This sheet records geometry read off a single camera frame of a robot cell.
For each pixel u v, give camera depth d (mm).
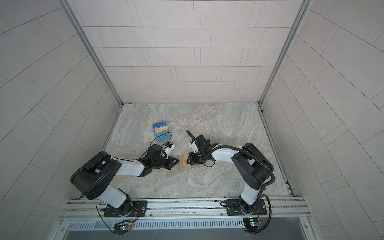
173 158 830
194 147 823
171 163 774
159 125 964
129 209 676
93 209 728
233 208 709
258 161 425
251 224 680
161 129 962
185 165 845
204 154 691
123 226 651
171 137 969
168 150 807
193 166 842
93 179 444
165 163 775
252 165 469
